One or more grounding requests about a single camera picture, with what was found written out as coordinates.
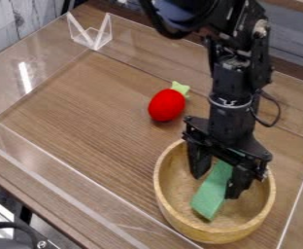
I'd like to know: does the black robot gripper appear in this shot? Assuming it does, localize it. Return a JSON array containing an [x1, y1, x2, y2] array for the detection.
[[182, 105, 273, 199]]

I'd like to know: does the green rectangular block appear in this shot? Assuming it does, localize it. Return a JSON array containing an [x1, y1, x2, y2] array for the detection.
[[190, 160, 232, 221]]

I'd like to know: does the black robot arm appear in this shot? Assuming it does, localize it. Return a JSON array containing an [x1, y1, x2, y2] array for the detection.
[[138, 0, 278, 199]]

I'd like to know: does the brown wooden bowl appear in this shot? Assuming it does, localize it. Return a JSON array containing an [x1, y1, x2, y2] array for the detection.
[[153, 140, 277, 244]]

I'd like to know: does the red plush strawberry toy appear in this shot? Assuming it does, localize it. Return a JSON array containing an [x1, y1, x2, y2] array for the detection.
[[148, 81, 190, 122]]

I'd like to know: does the clear acrylic tray enclosure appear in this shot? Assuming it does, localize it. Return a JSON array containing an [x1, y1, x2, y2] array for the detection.
[[0, 18, 303, 249]]

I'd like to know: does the clear acrylic corner bracket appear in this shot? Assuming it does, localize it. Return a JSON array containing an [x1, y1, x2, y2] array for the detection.
[[67, 13, 113, 51]]

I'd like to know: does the black metal table frame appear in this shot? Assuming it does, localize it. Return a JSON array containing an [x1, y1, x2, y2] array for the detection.
[[13, 203, 61, 249]]

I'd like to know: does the black cable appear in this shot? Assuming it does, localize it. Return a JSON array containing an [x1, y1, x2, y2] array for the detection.
[[0, 221, 41, 249]]

